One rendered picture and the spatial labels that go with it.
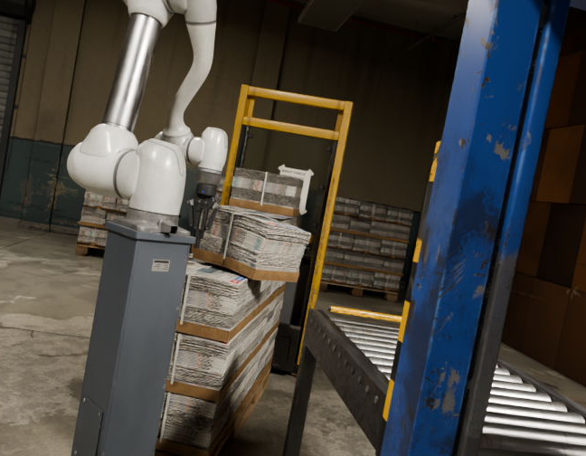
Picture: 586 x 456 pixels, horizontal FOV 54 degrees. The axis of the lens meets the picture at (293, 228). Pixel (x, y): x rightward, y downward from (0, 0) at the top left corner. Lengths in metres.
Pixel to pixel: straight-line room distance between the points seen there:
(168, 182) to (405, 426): 1.24
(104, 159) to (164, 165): 0.20
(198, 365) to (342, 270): 5.72
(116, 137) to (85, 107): 7.51
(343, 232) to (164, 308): 6.11
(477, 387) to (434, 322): 0.09
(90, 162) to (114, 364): 0.61
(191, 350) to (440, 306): 1.68
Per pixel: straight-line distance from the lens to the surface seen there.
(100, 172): 1.85
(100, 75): 9.41
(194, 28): 1.99
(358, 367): 1.47
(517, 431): 1.31
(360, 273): 7.91
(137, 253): 1.72
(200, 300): 2.19
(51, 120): 9.37
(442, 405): 0.65
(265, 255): 2.28
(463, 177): 0.62
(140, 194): 1.76
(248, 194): 3.31
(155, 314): 1.80
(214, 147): 2.12
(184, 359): 2.25
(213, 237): 2.42
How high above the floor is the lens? 1.18
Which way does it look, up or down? 3 degrees down
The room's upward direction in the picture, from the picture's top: 10 degrees clockwise
